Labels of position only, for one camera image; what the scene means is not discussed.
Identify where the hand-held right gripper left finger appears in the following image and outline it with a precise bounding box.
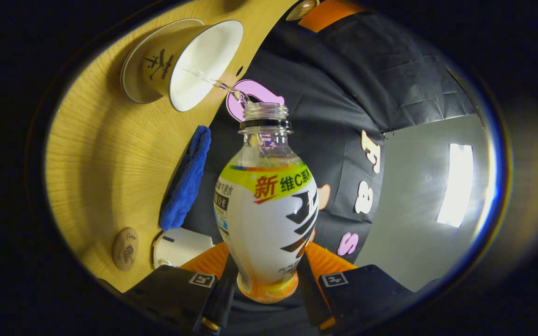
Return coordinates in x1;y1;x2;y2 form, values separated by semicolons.
99;242;239;334

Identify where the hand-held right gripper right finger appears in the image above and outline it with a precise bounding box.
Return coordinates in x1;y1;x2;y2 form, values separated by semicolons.
297;240;442;334

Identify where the round cork coaster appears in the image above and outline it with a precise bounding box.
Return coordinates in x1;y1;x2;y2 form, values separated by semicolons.
112;227;139;272

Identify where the clear labelled water bottle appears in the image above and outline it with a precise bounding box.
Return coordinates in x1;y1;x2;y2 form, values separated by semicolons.
213;102;320;304

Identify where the yellow teacup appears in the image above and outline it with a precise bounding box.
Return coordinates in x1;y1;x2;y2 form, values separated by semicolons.
141;20;244;112

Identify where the white toaster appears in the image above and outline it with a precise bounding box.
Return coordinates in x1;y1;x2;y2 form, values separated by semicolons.
152;227;214;269

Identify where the black backdrop cloth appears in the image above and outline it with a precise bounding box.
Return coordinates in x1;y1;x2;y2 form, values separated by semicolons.
183;0;484;327

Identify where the blue towel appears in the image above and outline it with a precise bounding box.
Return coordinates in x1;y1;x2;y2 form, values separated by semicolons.
159;125;212;231

